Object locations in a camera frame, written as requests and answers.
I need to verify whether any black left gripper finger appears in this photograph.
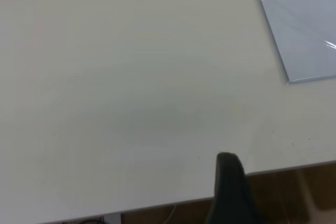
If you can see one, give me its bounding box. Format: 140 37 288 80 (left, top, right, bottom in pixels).
204 152 263 224

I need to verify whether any clear plastic zip bag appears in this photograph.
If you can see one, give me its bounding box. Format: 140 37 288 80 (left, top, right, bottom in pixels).
247 0 336 86

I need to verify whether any white paper stack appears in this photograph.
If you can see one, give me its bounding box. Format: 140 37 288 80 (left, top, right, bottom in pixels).
256 0 336 83

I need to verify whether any thin white cable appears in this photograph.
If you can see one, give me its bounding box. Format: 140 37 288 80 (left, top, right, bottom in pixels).
161 204 177 224

